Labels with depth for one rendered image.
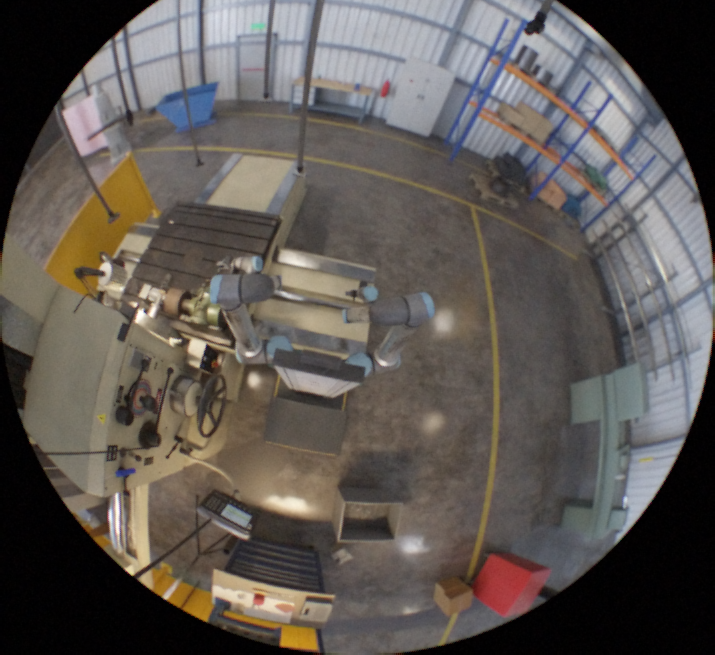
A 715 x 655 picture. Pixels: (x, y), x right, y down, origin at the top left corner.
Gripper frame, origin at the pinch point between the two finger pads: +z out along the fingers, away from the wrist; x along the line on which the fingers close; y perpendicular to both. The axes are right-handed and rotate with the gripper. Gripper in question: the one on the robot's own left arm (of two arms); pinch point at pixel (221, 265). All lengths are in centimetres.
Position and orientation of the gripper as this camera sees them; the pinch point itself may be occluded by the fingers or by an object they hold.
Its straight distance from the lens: 178.1
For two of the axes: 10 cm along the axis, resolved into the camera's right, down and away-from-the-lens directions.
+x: -1.8, -4.8, -8.6
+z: -9.7, -0.3, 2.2
